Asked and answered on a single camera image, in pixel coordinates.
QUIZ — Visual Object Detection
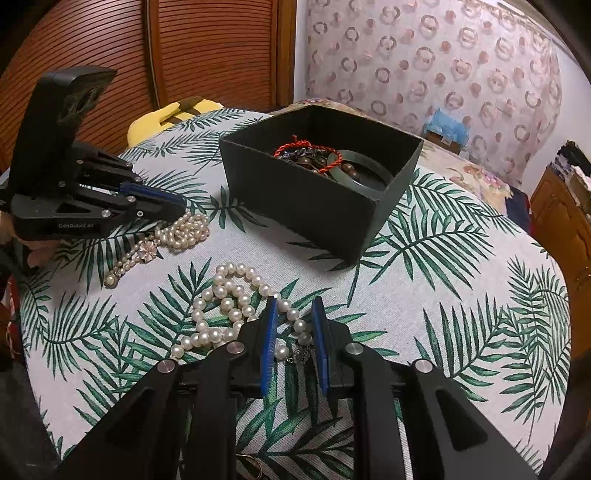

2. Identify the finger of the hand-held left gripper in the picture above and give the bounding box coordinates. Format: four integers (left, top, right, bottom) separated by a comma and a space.
54, 193, 187, 228
75, 143, 186, 207

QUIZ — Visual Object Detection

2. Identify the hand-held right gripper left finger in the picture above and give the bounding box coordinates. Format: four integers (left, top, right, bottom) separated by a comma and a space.
55, 295, 280, 480

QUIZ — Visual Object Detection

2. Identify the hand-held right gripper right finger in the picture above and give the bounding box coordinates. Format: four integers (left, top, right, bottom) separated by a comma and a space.
310, 296, 539, 480

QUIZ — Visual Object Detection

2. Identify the large pearl necklace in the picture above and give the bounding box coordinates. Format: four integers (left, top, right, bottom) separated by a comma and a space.
170, 261, 315, 366

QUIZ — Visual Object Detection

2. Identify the black square box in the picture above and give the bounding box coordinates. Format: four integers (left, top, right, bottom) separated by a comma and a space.
218, 104, 424, 267

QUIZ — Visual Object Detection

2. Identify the purple chain bracelet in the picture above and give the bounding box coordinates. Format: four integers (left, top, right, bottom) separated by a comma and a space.
278, 144, 325, 163

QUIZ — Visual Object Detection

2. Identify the brown wooden bead bracelet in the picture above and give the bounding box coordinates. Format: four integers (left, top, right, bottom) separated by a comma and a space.
295, 154, 366, 180

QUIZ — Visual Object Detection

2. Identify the red cord bracelet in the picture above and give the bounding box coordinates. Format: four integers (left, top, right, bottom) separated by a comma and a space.
272, 134, 345, 177

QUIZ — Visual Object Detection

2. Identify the person's left hand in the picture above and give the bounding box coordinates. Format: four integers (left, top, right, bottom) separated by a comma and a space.
0, 210, 63, 269

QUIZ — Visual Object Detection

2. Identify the yellow plush toy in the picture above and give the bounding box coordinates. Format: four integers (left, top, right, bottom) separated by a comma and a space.
127, 96, 223, 147

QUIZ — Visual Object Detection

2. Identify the leaf print tablecloth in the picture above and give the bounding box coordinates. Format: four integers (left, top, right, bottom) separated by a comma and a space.
18, 107, 574, 480

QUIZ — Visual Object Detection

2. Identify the wooden slatted wardrobe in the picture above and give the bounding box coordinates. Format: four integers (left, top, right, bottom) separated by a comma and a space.
0, 0, 297, 168

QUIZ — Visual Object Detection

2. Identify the small cardboard box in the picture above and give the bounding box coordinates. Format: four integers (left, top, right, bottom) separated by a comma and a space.
425, 130, 463, 156

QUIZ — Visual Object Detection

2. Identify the dark blue cloth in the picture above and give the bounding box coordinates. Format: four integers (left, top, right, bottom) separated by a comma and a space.
505, 186, 533, 232

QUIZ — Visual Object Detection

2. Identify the blue plastic bag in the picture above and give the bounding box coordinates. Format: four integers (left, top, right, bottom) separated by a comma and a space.
425, 107, 472, 142

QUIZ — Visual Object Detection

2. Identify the wooden cabinet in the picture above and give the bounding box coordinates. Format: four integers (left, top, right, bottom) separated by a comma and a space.
529, 165, 591, 298

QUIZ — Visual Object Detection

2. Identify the circle print curtain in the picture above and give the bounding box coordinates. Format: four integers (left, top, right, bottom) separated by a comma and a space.
304, 0, 563, 191

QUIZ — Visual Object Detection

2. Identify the thin gold ring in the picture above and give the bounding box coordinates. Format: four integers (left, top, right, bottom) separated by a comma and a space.
239, 453, 267, 479

